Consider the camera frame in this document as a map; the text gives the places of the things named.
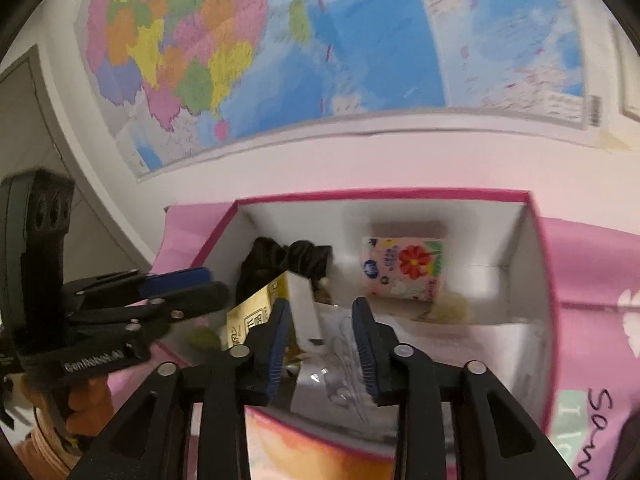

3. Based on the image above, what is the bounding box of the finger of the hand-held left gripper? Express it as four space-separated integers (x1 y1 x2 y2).
70 281 232 346
62 267 213 306

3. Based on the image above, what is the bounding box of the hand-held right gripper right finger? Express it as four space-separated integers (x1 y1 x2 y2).
351 297 576 480

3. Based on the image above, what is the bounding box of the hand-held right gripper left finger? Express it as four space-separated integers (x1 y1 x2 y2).
67 297 296 480

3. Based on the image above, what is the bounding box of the clear white plastic packet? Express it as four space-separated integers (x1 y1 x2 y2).
287 302 401 413

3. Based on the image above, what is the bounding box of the yellow tissue packet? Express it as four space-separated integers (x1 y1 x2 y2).
226 270 321 356

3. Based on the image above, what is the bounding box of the pink floral tissue pack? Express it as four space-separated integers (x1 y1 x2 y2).
361 236 445 303

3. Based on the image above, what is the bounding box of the black scrunchie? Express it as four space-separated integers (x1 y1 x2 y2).
235 237 335 306

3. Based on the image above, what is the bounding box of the pink cardboard box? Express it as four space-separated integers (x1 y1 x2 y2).
160 188 560 466

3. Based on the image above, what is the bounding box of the person's left forearm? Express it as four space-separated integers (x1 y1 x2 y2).
15 410 81 480

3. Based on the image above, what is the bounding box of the person's left hand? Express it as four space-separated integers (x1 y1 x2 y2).
65 374 118 441

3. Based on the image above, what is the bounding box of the pastel tissue pack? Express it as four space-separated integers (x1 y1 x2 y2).
245 407 401 480

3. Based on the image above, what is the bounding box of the grey door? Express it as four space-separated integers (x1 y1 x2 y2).
0 45 156 281

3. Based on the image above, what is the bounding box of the pink daisy print sheet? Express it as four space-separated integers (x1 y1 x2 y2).
150 205 640 480

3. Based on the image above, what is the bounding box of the colourful wall map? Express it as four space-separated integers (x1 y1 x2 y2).
75 0 608 183

